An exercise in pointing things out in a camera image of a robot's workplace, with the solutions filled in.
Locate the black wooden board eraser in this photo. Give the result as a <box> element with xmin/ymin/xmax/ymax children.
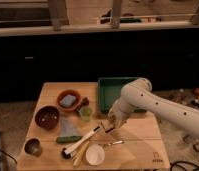
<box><xmin>100</xmin><ymin>121</ymin><xmax>115</xmax><ymax>134</ymax></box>

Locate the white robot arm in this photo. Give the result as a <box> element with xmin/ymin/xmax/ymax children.
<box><xmin>108</xmin><ymin>78</ymin><xmax>199</xmax><ymax>138</ymax></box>

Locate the orange bowl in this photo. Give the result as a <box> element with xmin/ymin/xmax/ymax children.
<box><xmin>56</xmin><ymin>89</ymin><xmax>81</xmax><ymax>113</ymax></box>

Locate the purple bowl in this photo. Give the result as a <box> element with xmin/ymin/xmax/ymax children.
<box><xmin>35</xmin><ymin>106</ymin><xmax>60</xmax><ymax>130</ymax></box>

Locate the silver metal spoon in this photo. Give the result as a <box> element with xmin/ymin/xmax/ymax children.
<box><xmin>99</xmin><ymin>140</ymin><xmax>124</xmax><ymax>148</ymax></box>

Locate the green plastic tray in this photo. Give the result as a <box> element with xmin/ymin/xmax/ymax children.
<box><xmin>97</xmin><ymin>77</ymin><xmax>148</xmax><ymax>114</ymax></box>

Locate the green plastic cup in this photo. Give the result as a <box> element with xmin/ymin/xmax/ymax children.
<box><xmin>79</xmin><ymin>106</ymin><xmax>92</xmax><ymax>122</ymax></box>

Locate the dark red small toy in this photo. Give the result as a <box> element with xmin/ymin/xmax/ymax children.
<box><xmin>75</xmin><ymin>97</ymin><xmax>89</xmax><ymax>114</ymax></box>

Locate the white round lid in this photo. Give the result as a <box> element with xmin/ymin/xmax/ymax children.
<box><xmin>85</xmin><ymin>144</ymin><xmax>105</xmax><ymax>166</ymax></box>

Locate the blue grey cloth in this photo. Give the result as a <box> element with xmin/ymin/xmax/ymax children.
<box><xmin>60</xmin><ymin>117</ymin><xmax>80</xmax><ymax>137</ymax></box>

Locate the wooden table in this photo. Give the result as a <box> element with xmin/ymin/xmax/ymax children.
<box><xmin>17</xmin><ymin>82</ymin><xmax>169</xmax><ymax>171</ymax></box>

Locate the blue sponge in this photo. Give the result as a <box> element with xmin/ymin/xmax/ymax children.
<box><xmin>60</xmin><ymin>95</ymin><xmax>76</xmax><ymax>108</ymax></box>

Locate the yellow wooden stick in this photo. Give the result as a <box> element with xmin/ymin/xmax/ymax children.
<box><xmin>73</xmin><ymin>141</ymin><xmax>89</xmax><ymax>167</ymax></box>

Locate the green marker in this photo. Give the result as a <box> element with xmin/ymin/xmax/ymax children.
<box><xmin>56</xmin><ymin>136</ymin><xmax>82</xmax><ymax>144</ymax></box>

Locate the white black brush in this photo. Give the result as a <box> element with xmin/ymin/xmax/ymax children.
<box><xmin>61</xmin><ymin>126</ymin><xmax>101</xmax><ymax>159</ymax></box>

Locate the metal cup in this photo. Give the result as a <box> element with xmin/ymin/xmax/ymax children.
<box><xmin>24</xmin><ymin>138</ymin><xmax>42</xmax><ymax>157</ymax></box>

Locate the black cable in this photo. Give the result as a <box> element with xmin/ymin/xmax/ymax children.
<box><xmin>169</xmin><ymin>160</ymin><xmax>199</xmax><ymax>171</ymax></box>

